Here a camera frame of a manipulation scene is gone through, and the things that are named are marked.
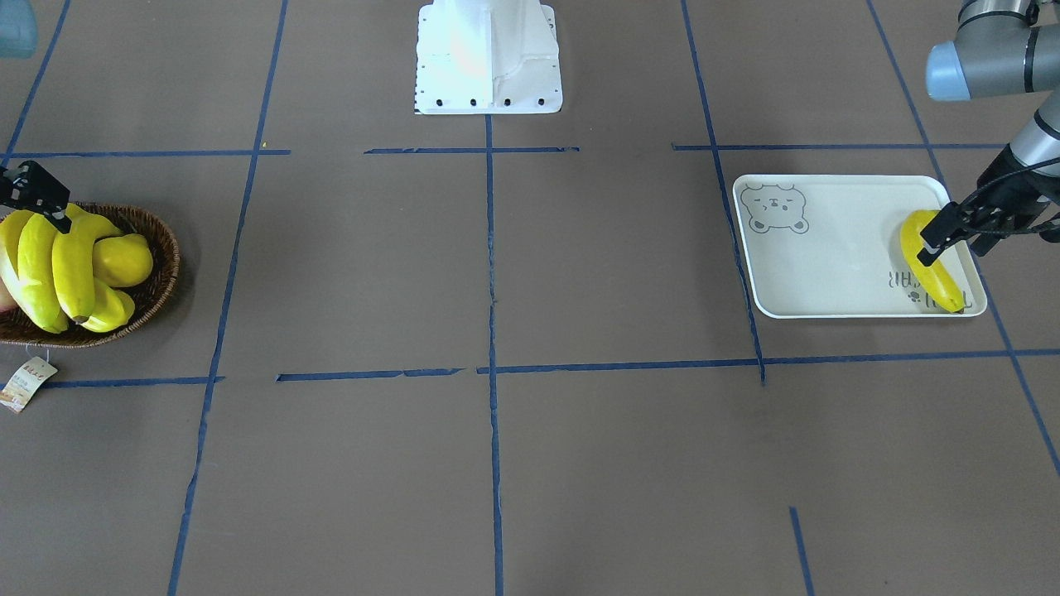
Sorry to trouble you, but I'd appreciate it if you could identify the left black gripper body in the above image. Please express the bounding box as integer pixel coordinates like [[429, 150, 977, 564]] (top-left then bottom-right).
[[961, 147, 1059, 256]]

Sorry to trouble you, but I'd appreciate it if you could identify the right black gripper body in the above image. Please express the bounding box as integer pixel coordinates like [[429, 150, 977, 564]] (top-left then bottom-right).
[[1, 160, 70, 218]]

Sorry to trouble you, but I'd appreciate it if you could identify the yellow banana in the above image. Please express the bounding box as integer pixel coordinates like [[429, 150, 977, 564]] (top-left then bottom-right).
[[51, 203, 123, 325], [899, 210, 966, 313], [1, 210, 31, 313], [17, 214, 69, 334]]

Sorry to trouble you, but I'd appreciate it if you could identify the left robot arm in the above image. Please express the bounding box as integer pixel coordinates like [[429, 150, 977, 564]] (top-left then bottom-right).
[[913, 1, 1059, 267]]

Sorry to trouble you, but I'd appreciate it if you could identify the brown wicker basket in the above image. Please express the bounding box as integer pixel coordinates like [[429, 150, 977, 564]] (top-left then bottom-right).
[[2, 201, 181, 348]]

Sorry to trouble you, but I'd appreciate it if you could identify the paper basket tag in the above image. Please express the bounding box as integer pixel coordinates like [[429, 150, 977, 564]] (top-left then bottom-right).
[[1, 356, 58, 411]]

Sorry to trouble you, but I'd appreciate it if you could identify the yellow pear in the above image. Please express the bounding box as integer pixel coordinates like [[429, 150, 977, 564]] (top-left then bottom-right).
[[92, 233, 154, 288]]

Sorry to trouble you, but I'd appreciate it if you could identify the yellow starfruit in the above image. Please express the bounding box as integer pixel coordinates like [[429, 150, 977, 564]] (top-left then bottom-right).
[[80, 278, 136, 334]]

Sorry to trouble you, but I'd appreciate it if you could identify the cream bear tray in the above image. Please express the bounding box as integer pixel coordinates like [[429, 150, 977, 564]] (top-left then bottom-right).
[[732, 174, 988, 320]]

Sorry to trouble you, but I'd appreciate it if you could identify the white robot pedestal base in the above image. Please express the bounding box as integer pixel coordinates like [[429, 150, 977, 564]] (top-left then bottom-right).
[[414, 1, 563, 113]]

